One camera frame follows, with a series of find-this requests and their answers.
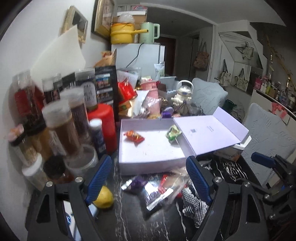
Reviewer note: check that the red orange snack bag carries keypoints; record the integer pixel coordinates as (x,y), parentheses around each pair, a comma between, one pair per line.
(125,91)

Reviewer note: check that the blue white tablet tube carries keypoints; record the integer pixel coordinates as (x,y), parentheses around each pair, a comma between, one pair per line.
(97,136)

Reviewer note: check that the mint green electric kettle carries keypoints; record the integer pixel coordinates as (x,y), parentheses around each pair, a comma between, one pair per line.
(152,33)

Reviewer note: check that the white robot shaped kettle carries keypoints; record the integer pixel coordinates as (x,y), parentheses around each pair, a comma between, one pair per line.
(184,93)

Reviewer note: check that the wooden framed mirror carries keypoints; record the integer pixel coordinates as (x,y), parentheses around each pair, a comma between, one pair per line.
(75,18)

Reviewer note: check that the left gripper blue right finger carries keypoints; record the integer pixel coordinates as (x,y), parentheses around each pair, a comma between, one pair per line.
(201,178)

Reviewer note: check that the black standing food pouch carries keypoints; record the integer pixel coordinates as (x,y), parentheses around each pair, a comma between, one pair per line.
(107,88)

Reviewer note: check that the yellow lemon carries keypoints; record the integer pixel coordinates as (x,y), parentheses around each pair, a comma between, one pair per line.
(105,199)

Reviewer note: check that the small orange red snack packet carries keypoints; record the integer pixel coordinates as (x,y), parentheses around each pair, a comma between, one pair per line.
(134,137)

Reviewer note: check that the lavender gift box tray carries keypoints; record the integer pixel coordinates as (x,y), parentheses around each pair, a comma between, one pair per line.
(155,154)

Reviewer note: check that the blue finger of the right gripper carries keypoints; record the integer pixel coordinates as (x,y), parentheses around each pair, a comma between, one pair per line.
(262,159)

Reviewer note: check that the red cylindrical canister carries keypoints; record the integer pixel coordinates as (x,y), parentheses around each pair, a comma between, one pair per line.
(105,113)

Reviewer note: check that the lavender gift box lid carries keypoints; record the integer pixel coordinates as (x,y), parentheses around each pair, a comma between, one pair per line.
(208,133)

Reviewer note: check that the brown granule jar white lid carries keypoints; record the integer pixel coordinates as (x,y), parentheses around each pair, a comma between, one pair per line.
(60,123)

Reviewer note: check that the pink paper cup stack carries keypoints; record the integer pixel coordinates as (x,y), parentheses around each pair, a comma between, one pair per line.
(152,101)

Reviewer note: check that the white mini fridge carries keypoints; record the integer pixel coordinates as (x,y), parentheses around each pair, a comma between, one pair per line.
(143,56)

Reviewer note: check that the grey quilted sofa cushion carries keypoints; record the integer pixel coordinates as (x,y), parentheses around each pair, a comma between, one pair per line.
(270,137)

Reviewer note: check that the yellow enamel pot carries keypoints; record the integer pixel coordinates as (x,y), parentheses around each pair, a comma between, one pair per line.
(123,33)

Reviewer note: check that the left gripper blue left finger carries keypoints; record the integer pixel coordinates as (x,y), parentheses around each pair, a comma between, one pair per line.
(95,178)

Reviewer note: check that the small green snack packet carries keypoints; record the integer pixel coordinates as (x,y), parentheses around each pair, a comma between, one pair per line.
(173,133)

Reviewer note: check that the wide clear plastic jar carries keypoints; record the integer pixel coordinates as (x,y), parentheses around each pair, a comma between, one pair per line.
(85,160)

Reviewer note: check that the gold picture frame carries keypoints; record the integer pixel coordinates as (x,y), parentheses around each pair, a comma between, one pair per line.
(102,18)

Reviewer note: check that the black white gingham plush toy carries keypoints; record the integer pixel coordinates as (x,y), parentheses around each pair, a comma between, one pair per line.
(193,207)

